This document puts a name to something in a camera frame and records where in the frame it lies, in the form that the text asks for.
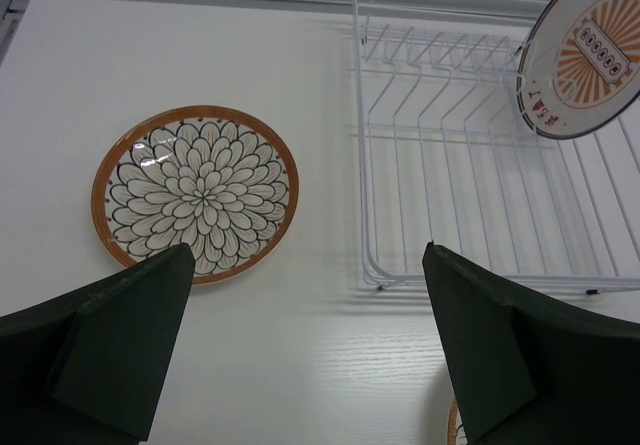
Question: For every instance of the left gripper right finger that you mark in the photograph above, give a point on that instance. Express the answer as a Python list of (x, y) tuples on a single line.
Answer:
[(527, 368)]

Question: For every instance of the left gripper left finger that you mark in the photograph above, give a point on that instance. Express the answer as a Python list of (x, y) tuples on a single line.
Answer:
[(90, 365)]

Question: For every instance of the large floral plate orange rim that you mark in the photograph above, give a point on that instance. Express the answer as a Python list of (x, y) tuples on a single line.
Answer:
[(455, 432)]

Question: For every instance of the small floral plate orange rim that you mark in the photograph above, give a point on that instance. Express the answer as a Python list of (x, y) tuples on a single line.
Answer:
[(215, 178)]

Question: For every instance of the white plate orange sunburst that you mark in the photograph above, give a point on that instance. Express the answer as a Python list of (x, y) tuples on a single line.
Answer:
[(579, 67)]

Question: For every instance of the white wire dish rack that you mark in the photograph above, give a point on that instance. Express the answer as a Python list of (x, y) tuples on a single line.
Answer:
[(445, 157)]

